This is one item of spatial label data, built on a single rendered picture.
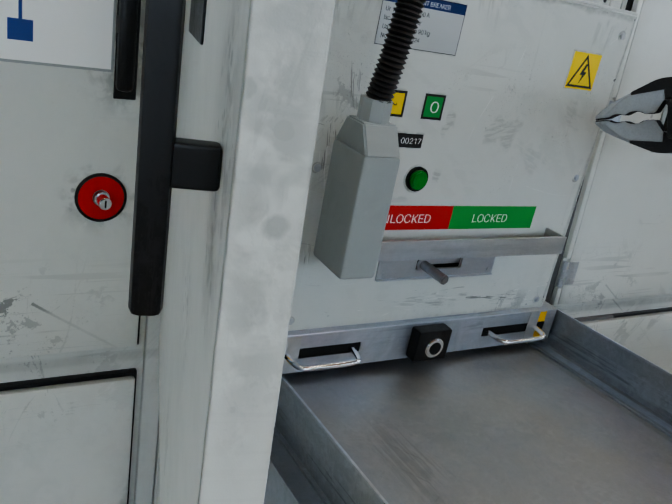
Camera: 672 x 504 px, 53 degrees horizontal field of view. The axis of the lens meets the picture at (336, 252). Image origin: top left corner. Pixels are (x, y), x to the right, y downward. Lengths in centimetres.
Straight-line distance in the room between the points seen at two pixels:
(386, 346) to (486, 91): 38
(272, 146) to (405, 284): 72
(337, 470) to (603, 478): 35
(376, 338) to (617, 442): 35
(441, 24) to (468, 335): 48
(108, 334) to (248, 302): 66
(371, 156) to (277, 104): 46
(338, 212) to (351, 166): 6
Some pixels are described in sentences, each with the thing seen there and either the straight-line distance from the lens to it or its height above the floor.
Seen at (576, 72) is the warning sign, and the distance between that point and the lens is 103.
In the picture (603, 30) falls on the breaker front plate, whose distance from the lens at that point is 105.
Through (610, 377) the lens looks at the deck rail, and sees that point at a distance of 114.
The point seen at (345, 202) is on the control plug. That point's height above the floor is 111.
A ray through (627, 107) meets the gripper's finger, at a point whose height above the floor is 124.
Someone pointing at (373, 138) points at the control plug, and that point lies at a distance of 71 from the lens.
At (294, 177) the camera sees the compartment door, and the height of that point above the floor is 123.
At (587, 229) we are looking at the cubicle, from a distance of 134.
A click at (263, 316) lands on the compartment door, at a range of 28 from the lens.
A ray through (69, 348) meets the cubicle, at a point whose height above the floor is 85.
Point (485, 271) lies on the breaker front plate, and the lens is 104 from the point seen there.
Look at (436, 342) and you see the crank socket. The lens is 99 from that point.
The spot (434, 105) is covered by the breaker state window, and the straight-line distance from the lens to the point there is 87.
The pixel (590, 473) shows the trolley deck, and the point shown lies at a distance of 91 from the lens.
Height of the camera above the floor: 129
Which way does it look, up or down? 19 degrees down
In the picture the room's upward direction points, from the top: 9 degrees clockwise
